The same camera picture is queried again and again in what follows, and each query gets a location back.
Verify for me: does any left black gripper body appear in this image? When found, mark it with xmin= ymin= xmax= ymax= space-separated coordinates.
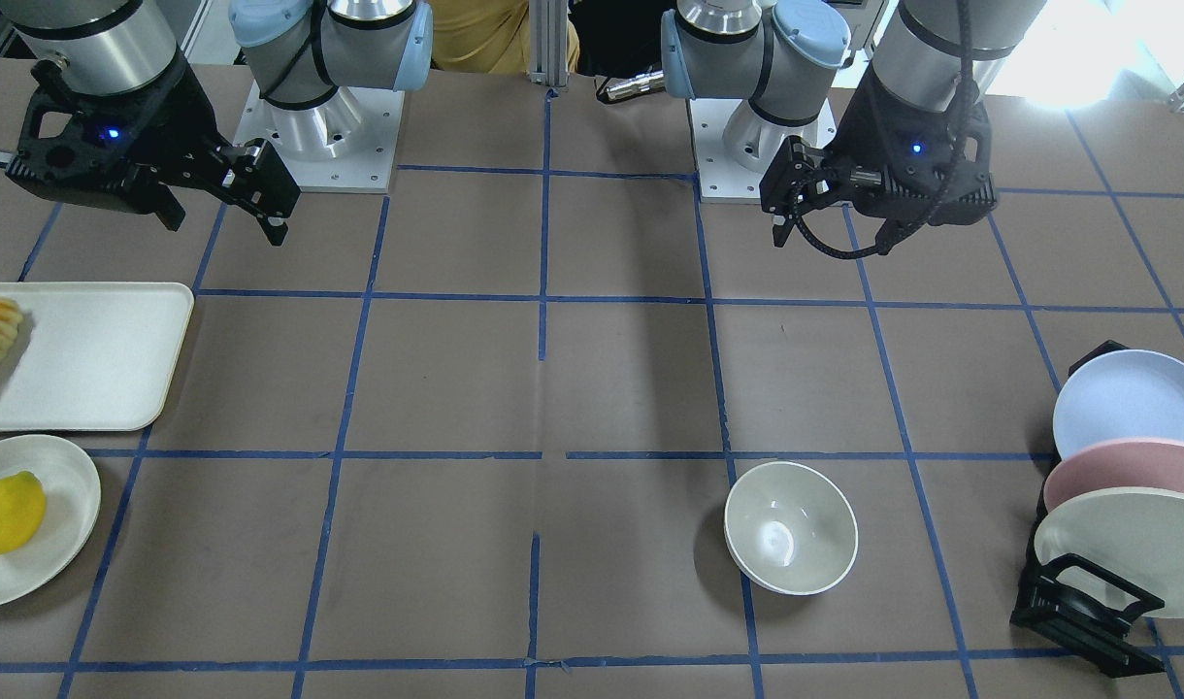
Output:
xmin=828 ymin=73 xmax=999 ymax=225

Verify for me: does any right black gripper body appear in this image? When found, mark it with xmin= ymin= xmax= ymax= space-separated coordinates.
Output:
xmin=0 ymin=53 xmax=253 ymax=231

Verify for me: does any white bowl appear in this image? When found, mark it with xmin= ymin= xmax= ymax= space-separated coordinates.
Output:
xmin=722 ymin=461 xmax=860 ymax=596

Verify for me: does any yellow lemon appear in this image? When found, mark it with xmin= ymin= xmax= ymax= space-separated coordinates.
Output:
xmin=0 ymin=472 xmax=49 ymax=556

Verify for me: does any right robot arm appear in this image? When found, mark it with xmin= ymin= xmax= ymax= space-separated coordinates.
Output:
xmin=0 ymin=1 xmax=435 ymax=245

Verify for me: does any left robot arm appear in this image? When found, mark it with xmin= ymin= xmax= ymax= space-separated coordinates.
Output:
xmin=659 ymin=1 xmax=1043 ymax=259

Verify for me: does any silver connector plug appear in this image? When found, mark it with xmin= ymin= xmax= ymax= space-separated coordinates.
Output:
xmin=596 ymin=68 xmax=665 ymax=105

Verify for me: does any white rectangular tray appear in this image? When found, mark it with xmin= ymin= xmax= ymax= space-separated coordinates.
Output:
xmin=0 ymin=282 xmax=194 ymax=432

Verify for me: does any person in yellow shirt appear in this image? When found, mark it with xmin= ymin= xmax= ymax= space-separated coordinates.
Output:
xmin=427 ymin=1 xmax=530 ymax=75

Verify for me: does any blue plate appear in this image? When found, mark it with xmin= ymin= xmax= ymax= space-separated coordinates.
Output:
xmin=1053 ymin=350 xmax=1184 ymax=457

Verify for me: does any cream round plate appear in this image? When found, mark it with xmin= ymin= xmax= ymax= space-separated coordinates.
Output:
xmin=0 ymin=434 xmax=101 ymax=607

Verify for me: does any pink plate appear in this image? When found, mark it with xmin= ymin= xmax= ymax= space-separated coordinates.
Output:
xmin=1041 ymin=437 xmax=1184 ymax=509

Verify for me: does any cream plate in rack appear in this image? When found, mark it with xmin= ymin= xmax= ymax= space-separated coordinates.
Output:
xmin=1032 ymin=487 xmax=1184 ymax=618

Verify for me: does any black dish rack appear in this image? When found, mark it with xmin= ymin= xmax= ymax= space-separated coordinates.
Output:
xmin=1009 ymin=340 xmax=1167 ymax=679

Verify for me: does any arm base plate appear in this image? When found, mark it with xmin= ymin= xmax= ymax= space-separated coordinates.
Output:
xmin=233 ymin=84 xmax=408 ymax=194
xmin=688 ymin=100 xmax=836 ymax=205

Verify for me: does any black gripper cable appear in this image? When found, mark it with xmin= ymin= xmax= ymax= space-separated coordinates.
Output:
xmin=794 ymin=0 xmax=974 ymax=261

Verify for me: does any aluminium frame post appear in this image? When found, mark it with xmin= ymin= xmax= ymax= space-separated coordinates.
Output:
xmin=526 ymin=0 xmax=570 ymax=91

